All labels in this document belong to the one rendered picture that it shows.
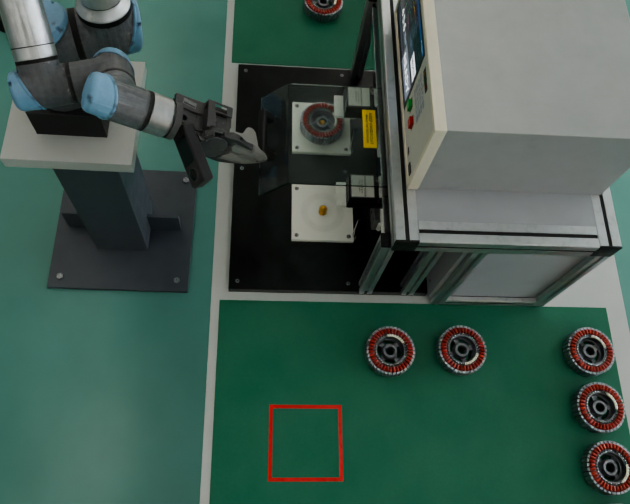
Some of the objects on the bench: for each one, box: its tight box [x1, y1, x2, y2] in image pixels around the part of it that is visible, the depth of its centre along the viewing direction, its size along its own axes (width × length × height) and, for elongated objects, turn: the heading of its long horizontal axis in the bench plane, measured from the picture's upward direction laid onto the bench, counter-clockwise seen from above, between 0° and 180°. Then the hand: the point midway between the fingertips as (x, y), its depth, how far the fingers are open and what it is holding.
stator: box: [303, 0, 343, 22], centre depth 185 cm, size 11×11×4 cm
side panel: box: [430, 253, 609, 306], centre depth 142 cm, size 28×3×32 cm, turn 88°
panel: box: [426, 252, 468, 297], centre depth 152 cm, size 1×66×30 cm, turn 178°
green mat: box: [209, 300, 630, 504], centre depth 143 cm, size 94×61×1 cm, turn 88°
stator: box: [436, 325, 487, 376], centre depth 149 cm, size 11×11×4 cm
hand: (260, 160), depth 131 cm, fingers closed, pressing on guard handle
